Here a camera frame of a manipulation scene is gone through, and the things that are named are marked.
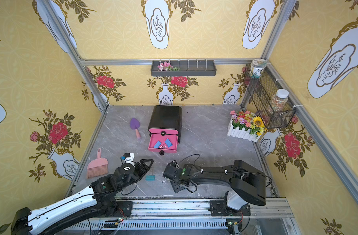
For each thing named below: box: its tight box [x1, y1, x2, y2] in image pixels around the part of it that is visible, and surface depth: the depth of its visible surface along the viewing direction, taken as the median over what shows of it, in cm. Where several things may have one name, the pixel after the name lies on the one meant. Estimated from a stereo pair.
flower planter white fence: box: [226, 110, 267, 143], surface depth 94 cm
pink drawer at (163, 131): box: [148, 128, 179, 136], surface depth 89 cm
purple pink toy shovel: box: [130, 117, 141, 140], surface depth 112 cm
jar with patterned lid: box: [249, 58, 268, 79], surface depth 87 cm
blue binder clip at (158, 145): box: [153, 140, 168, 149], surface depth 92 cm
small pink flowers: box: [157, 61, 179, 72], surface depth 89 cm
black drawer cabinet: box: [147, 105, 183, 144], surface depth 94 cm
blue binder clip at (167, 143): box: [161, 138, 174, 149], surface depth 92 cm
